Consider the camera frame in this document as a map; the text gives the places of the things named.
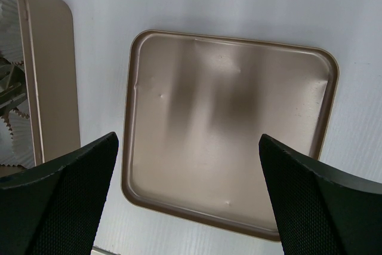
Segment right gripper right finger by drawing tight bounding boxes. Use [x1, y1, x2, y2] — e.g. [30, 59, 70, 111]
[258, 134, 381, 254]

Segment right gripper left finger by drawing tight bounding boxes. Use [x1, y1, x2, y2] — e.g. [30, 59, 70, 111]
[1, 132, 119, 254]

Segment metal tongs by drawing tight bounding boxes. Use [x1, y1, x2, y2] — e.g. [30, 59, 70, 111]
[1, 57, 27, 116]

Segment gold tin lid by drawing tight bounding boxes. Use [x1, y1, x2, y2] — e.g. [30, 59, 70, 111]
[121, 30, 339, 241]

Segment gold tin box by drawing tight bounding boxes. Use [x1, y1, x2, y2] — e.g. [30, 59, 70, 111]
[1, 0, 81, 176]

